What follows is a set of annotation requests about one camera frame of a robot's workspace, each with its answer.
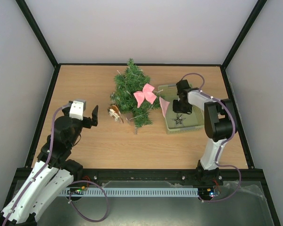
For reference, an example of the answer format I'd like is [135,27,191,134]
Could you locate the wooden ornament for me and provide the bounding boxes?
[108,105,124,123]

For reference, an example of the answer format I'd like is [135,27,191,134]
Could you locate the small green christmas tree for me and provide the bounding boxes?
[109,58,166,129]

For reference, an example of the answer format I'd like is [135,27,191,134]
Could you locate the pink paper ornament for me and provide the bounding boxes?
[133,83,157,108]

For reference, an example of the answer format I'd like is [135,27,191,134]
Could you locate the pink triangular paper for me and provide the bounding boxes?
[159,97,170,118]

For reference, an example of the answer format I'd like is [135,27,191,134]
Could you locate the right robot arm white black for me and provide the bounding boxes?
[173,80,237,185]

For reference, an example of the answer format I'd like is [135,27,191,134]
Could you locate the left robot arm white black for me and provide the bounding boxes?
[0,100,99,226]

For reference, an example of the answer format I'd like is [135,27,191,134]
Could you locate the green plastic basket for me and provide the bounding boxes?
[158,84,204,134]

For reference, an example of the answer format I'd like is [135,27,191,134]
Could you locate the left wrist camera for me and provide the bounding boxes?
[67,99,86,121]

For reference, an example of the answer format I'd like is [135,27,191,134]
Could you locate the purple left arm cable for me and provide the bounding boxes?
[1,105,109,226]

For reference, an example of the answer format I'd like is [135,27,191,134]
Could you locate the light blue cable duct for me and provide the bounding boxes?
[73,187,199,197]

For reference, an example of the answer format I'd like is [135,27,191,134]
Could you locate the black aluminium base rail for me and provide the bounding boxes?
[12,168,267,186]

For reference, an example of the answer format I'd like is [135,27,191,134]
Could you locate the black enclosure frame post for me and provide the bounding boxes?
[15,0,59,69]

